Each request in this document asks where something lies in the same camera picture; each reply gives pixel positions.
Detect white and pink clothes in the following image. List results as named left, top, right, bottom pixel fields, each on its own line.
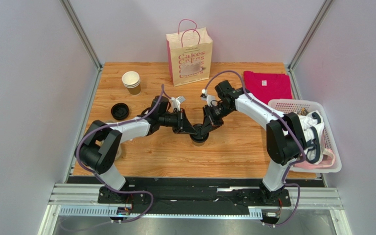
left=293, top=109, right=336, bottom=170

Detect cardboard cup carrier tray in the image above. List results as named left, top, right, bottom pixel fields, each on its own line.
left=105, top=120, right=122, bottom=161

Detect beige Cakes paper bag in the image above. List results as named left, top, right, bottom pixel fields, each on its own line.
left=166, top=19, right=213, bottom=87

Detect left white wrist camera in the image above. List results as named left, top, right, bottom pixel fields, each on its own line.
left=170, top=96, right=186, bottom=111

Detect white plastic laundry basket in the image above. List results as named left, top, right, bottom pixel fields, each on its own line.
left=268, top=99, right=342, bottom=173

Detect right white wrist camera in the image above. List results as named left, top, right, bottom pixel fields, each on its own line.
left=200, top=89, right=218, bottom=107

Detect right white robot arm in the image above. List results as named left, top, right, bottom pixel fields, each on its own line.
left=197, top=80, right=307, bottom=205

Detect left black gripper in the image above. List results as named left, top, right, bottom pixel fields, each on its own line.
left=159, top=109, right=197, bottom=135

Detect single paper coffee cup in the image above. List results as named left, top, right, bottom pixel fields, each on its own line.
left=190, top=137, right=208, bottom=146

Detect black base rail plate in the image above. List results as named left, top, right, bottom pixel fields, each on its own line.
left=67, top=176, right=326, bottom=216

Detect black plastic cup lid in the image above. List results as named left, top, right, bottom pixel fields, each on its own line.
left=189, top=124, right=209, bottom=138

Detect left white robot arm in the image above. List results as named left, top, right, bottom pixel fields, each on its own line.
left=75, top=96, right=198, bottom=202

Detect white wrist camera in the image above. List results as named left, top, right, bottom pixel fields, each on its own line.
left=200, top=89, right=218, bottom=107
left=170, top=96, right=186, bottom=111

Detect folded red t-shirt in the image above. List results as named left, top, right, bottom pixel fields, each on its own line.
left=243, top=71, right=293, bottom=104

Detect stack of black lids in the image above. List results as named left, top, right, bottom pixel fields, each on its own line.
left=110, top=103, right=130, bottom=120

